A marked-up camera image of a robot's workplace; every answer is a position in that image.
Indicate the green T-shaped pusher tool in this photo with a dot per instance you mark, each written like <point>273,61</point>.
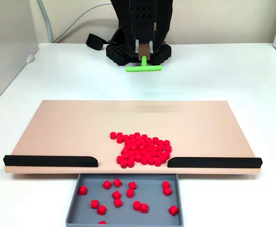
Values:
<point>143,68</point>

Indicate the red granules pile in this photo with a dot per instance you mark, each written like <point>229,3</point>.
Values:
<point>145,151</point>

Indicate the red cylinder granule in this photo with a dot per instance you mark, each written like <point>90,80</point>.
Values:
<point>107,184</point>
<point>130,193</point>
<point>102,222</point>
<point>117,182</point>
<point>173,210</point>
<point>167,191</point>
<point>94,204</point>
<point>118,202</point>
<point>166,184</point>
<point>132,185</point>
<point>116,194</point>
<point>144,208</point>
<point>82,190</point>
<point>137,205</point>
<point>101,210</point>

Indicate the grey container tray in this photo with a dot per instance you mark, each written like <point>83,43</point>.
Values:
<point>152,217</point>

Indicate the beige board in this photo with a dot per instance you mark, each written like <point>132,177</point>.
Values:
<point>57,123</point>

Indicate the blue board foot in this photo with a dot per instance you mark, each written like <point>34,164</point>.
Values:
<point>238,175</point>

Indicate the black edge rail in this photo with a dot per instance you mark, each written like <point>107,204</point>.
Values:
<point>218,162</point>
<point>45,161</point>

